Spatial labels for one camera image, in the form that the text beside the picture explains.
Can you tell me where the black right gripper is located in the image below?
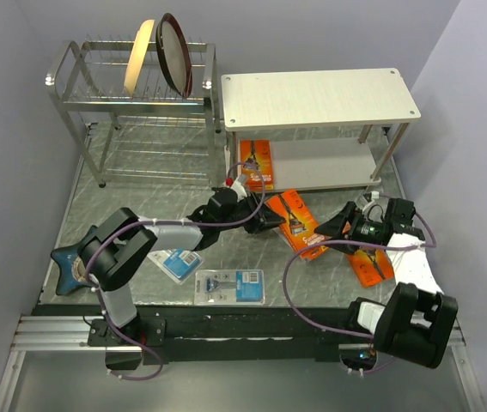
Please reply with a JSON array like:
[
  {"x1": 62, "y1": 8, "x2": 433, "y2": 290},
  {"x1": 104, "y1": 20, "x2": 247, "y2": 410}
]
[{"x1": 314, "y1": 201, "x2": 382, "y2": 256}]

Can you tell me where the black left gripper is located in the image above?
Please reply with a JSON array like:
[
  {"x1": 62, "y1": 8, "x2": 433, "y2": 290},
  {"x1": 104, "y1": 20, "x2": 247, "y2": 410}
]
[{"x1": 218, "y1": 191, "x2": 285, "y2": 234}]

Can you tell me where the orange razor box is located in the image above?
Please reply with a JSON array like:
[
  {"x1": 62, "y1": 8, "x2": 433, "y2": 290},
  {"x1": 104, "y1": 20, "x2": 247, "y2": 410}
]
[
  {"x1": 346, "y1": 249, "x2": 394, "y2": 288},
  {"x1": 239, "y1": 140, "x2": 274, "y2": 191},
  {"x1": 266, "y1": 190, "x2": 327, "y2": 261}
]

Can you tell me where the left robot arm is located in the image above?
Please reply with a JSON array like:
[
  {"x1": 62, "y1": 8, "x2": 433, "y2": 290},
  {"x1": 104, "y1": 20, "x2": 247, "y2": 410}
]
[{"x1": 76, "y1": 187, "x2": 285, "y2": 345}]

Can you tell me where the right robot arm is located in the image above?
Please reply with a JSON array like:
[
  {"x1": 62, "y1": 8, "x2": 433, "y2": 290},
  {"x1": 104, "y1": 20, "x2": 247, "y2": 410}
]
[{"x1": 314, "y1": 198, "x2": 459, "y2": 369}]

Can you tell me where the white two-tier shelf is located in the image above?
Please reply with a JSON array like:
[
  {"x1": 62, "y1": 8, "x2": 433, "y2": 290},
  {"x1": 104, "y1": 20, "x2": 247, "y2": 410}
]
[{"x1": 222, "y1": 68, "x2": 421, "y2": 191}]

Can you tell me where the blue razor blister pack front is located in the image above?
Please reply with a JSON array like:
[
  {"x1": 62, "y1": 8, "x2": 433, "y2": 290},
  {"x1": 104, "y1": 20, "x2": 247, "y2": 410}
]
[{"x1": 194, "y1": 270, "x2": 265, "y2": 306}]

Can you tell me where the blue razor blister pack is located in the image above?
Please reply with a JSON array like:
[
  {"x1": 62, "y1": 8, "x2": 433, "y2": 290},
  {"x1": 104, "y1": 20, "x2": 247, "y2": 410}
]
[
  {"x1": 147, "y1": 249, "x2": 204, "y2": 285},
  {"x1": 194, "y1": 270, "x2": 265, "y2": 306}
]

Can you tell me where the blue razor blister pack left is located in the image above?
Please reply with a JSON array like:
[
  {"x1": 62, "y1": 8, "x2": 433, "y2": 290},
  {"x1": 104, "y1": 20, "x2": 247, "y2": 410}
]
[{"x1": 147, "y1": 249, "x2": 204, "y2": 285}]

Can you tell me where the steel dish rack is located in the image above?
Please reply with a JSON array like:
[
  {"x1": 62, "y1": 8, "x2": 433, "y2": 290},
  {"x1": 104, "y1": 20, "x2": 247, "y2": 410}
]
[{"x1": 45, "y1": 39, "x2": 224, "y2": 187}]

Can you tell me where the dark brown plate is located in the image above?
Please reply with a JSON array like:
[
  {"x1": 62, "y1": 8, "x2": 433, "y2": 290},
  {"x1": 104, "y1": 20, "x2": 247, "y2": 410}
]
[{"x1": 155, "y1": 13, "x2": 192, "y2": 99}]

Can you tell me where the blue star-shaped dish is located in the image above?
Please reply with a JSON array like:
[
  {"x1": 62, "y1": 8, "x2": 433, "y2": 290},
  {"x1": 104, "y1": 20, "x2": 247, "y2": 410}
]
[{"x1": 50, "y1": 240, "x2": 92, "y2": 296}]

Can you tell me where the cream plate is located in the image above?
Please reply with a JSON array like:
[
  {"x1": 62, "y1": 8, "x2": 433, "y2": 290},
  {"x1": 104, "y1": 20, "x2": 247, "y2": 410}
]
[{"x1": 124, "y1": 19, "x2": 155, "y2": 96}]

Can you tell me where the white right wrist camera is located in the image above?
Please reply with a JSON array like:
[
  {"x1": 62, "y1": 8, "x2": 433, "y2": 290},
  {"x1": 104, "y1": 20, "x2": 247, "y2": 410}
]
[{"x1": 356, "y1": 191, "x2": 380, "y2": 214}]

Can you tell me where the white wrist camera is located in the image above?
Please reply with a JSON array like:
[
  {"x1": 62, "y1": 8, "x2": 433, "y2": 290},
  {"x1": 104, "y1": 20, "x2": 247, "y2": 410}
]
[
  {"x1": 356, "y1": 191, "x2": 380, "y2": 214},
  {"x1": 225, "y1": 174, "x2": 248, "y2": 197}
]

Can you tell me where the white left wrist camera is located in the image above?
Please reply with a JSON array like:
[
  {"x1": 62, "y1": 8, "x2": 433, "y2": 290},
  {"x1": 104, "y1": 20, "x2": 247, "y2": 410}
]
[{"x1": 225, "y1": 174, "x2": 248, "y2": 197}]

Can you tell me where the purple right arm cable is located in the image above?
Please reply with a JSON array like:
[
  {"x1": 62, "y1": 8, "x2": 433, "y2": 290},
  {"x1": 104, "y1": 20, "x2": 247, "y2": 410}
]
[{"x1": 283, "y1": 195, "x2": 437, "y2": 374}]

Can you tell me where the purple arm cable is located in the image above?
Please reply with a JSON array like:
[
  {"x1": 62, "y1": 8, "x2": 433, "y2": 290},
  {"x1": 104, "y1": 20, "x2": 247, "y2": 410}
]
[
  {"x1": 83, "y1": 161, "x2": 268, "y2": 382},
  {"x1": 283, "y1": 195, "x2": 437, "y2": 374}
]

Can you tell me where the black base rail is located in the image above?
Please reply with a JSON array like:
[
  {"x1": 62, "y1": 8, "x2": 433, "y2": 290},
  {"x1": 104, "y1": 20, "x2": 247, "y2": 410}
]
[{"x1": 86, "y1": 300, "x2": 394, "y2": 373}]

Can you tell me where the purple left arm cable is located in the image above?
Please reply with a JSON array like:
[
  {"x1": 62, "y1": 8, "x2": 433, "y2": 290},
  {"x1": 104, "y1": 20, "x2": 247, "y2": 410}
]
[{"x1": 83, "y1": 161, "x2": 268, "y2": 382}]

